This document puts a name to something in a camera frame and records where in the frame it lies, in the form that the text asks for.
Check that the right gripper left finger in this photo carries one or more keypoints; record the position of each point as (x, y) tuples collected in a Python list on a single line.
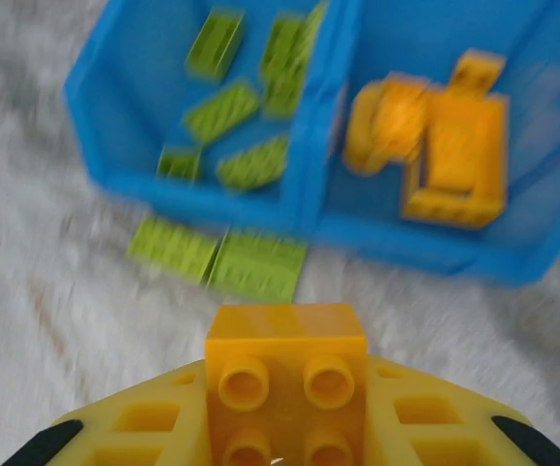
[(139, 427)]

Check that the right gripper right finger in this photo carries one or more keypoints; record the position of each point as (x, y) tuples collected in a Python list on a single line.
[(430, 427)]

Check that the orange lego brick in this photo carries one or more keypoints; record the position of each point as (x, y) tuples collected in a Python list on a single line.
[(284, 383), (478, 73)]

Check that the small green lego brick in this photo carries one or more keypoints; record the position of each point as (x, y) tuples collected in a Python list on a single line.
[(177, 165)]

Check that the orange lego window frame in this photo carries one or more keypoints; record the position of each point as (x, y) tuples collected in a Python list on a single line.
[(459, 160)]

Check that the orange round lego spool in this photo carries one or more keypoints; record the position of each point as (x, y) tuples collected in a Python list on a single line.
[(381, 128)]

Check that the blue plastic bin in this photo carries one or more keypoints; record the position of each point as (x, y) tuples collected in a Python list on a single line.
[(114, 121), (541, 145)]

